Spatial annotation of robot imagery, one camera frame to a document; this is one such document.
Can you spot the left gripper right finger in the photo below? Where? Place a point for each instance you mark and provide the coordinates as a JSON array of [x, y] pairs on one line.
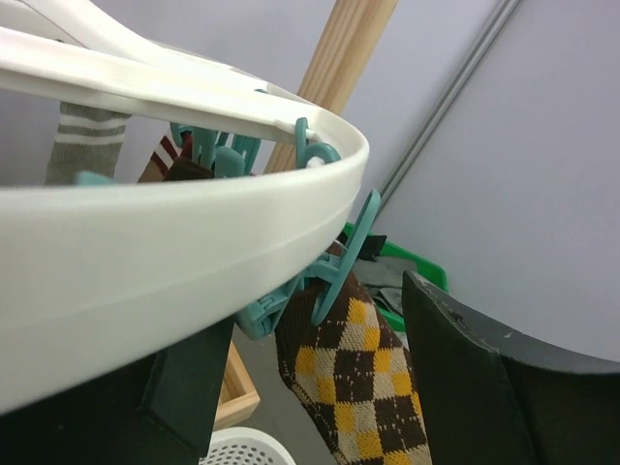
[[491, 394]]

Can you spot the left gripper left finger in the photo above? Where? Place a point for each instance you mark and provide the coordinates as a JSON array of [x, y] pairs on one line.
[[157, 410]]

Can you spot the white oval clip hanger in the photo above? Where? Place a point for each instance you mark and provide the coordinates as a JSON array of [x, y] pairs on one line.
[[94, 278]]

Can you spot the white perforated plastic basket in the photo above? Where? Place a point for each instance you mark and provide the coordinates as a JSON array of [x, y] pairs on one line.
[[245, 446]]

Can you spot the clothes pile in bin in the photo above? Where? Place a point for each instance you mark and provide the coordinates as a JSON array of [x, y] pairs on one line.
[[382, 275]]

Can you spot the brown striped cuff sock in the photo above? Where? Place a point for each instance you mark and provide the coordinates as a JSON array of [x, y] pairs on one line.
[[170, 162]]

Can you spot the grey striped sock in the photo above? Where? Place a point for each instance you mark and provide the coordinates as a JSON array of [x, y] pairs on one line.
[[86, 139]]

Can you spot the wooden drying rack frame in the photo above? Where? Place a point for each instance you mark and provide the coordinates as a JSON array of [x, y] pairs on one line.
[[348, 40]]

